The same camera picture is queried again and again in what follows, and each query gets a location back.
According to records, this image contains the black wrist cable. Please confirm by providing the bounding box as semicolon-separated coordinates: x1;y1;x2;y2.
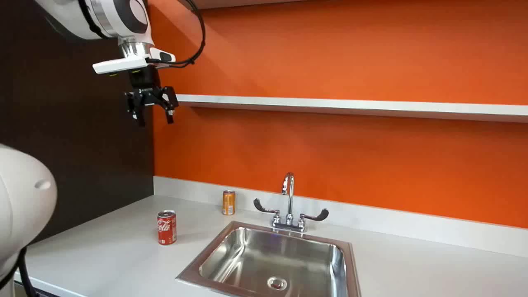
173;0;208;69

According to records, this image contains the dark wood cabinet panel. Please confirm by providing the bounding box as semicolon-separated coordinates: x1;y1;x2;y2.
0;0;157;244

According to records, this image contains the white wall shelf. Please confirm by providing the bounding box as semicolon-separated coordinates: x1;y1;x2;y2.
175;92;528;123

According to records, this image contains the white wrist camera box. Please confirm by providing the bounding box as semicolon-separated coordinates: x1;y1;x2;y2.
91;44;178;76

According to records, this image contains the orange soda can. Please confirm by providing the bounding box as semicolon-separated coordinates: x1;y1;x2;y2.
221;189;238;217

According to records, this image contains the stainless steel sink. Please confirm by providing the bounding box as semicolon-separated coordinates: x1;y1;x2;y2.
177;219;363;297

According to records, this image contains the red soda can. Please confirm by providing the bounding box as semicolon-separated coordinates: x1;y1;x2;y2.
157;208;178;247

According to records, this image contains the chrome sink faucet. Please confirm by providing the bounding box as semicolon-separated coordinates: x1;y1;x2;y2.
253;171;330;236

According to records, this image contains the black base cable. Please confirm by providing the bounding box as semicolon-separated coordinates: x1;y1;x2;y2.
0;246;38;297

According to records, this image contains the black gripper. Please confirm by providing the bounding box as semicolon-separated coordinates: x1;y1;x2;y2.
122;64;180;125

